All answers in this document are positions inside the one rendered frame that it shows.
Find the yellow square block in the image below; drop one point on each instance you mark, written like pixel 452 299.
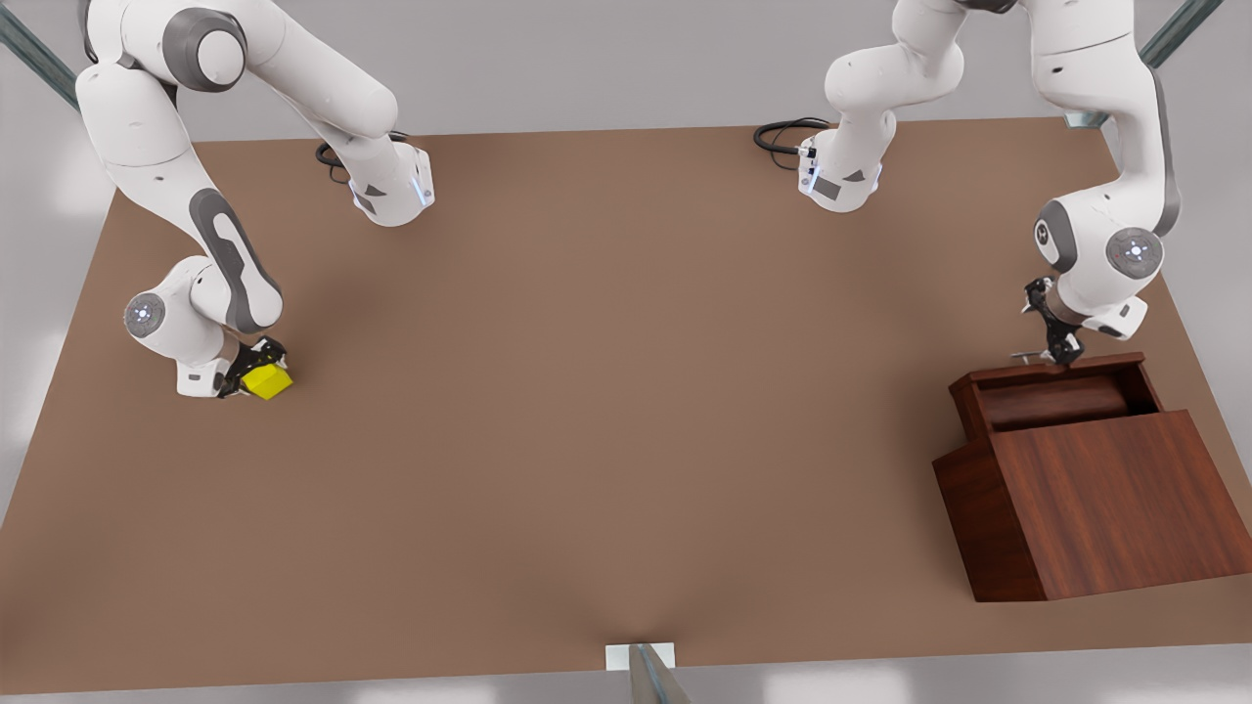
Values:
pixel 267 381

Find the dark wooden drawer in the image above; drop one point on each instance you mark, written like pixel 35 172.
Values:
pixel 1056 393

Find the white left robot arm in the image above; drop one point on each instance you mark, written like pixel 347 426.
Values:
pixel 1105 59

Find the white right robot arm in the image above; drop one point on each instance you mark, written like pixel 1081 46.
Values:
pixel 147 127

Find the dark wooden cabinet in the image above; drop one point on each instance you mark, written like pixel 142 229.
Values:
pixel 1105 499

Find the silver frame post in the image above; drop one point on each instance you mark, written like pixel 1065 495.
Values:
pixel 648 673
pixel 37 54
pixel 1164 44

